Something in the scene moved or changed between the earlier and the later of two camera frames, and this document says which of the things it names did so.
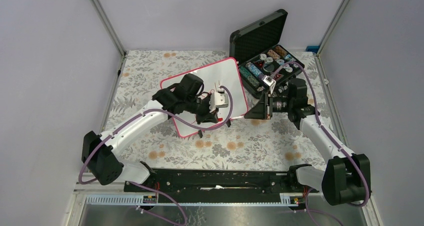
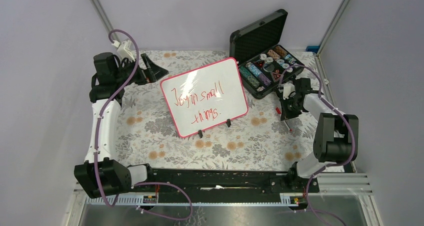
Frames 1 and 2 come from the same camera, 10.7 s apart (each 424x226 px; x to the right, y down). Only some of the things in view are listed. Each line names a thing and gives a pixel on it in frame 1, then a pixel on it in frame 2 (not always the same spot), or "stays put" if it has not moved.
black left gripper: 208,116 → 152,73
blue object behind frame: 312,48 stays put
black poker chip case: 261,61 stays put
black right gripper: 259,111 → 285,114
